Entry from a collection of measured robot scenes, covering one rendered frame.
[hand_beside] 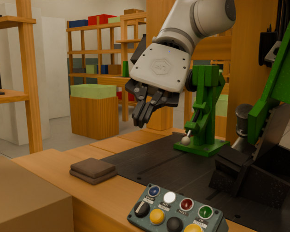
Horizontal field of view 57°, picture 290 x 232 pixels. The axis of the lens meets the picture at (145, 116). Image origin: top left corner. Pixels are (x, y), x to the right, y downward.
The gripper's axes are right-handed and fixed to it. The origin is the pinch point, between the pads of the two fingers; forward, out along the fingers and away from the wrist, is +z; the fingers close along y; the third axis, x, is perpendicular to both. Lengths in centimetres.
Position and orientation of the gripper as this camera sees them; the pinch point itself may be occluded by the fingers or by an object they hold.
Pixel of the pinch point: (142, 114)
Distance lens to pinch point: 48.2
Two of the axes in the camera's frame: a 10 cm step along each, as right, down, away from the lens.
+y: 9.3, 3.3, -1.8
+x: 0.0, 4.9, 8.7
